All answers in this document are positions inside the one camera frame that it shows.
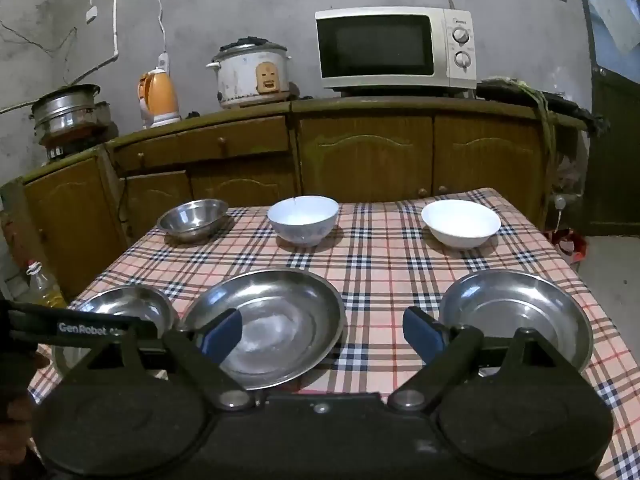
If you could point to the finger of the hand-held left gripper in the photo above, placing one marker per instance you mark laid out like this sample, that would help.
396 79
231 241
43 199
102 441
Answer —
142 329

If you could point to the red plastic bag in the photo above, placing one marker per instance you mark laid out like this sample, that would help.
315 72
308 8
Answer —
567 245

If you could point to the white power plug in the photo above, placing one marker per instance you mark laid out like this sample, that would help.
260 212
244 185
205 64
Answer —
163 61

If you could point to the white wall pipe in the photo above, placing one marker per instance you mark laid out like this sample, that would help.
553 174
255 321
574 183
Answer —
116 10

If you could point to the green door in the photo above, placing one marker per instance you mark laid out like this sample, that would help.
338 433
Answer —
612 160

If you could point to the white microwave oven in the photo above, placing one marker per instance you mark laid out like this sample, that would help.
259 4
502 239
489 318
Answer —
380 45

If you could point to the checked tablecloth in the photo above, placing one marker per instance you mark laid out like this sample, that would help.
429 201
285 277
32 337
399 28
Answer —
380 260

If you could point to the steel steamer pot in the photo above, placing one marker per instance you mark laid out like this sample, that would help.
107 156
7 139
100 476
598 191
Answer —
65 107

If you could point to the dark cloth bundle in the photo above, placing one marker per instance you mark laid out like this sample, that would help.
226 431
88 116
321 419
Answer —
505 91

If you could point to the deep white ceramic bowl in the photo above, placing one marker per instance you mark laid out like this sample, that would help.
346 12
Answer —
302 225

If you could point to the gas stove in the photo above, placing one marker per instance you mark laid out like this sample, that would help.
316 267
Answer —
70 142

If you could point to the orange electric kettle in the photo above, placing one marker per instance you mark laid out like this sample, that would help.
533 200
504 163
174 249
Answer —
162 92

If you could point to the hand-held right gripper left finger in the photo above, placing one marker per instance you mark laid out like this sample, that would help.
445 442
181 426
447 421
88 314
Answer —
220 335

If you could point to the white wall socket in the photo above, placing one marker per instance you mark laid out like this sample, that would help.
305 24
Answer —
91 14

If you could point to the wooden cabinet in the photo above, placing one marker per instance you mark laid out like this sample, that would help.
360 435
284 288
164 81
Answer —
365 150

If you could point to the small black object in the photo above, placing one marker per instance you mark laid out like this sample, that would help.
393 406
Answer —
191 113

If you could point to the steel bowl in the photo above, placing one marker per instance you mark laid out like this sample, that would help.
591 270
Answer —
192 220
130 305

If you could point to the green leek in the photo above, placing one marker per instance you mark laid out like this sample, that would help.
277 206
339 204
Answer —
542 110

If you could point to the white rice cooker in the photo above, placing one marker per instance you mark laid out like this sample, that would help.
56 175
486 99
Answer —
240 75

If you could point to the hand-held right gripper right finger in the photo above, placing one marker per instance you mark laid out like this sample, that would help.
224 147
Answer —
422 335

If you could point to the small steel pot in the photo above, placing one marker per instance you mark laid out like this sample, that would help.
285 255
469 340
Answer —
104 112

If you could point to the shallow white bowl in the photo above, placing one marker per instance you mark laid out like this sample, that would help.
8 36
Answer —
460 225

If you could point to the cooking oil bottle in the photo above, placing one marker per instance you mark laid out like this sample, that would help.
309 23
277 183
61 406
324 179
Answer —
45 290

